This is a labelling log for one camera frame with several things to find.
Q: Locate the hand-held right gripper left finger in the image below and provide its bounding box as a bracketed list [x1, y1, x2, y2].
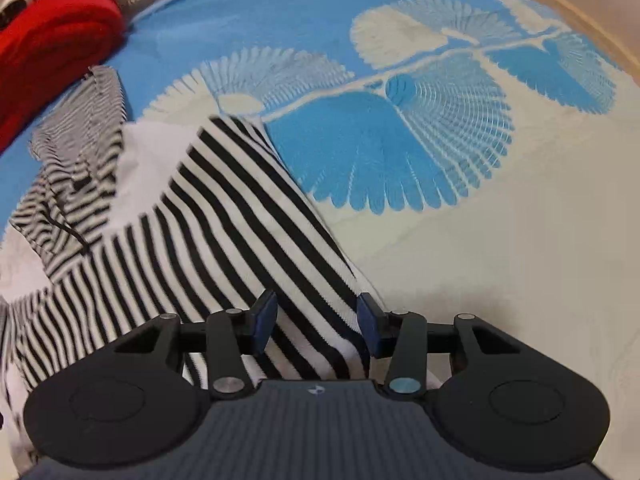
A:
[114, 290, 279, 402]

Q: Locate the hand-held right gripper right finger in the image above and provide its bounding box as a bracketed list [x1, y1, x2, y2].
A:
[357, 292, 522, 402]

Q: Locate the black white striped shirt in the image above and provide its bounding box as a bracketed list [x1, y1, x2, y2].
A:
[0, 65, 373, 466]

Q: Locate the blue white patterned blanket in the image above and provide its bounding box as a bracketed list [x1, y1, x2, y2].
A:
[0, 0, 640, 461]

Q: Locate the red knitted sweater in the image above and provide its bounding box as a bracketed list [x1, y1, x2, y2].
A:
[0, 0, 127, 155]

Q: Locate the wooden bed frame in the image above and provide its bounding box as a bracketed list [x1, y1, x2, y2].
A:
[450, 0, 640, 86]

